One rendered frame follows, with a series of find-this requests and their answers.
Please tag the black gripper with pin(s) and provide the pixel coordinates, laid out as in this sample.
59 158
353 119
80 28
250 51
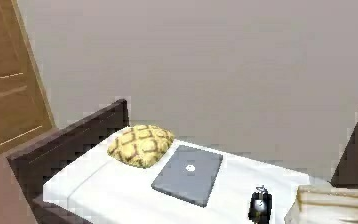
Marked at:
260 208

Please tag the yellow patterned pillow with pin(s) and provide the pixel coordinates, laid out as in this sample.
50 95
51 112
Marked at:
141 144

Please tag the brown wooden room door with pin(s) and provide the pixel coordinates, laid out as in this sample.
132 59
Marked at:
10 83

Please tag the beige folded blanket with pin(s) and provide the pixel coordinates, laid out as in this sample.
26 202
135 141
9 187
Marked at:
333 206

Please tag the grey laptop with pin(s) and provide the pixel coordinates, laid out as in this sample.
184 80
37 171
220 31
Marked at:
190 180

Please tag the dark wood bed white sheet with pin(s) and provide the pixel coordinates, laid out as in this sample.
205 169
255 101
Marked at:
120 196

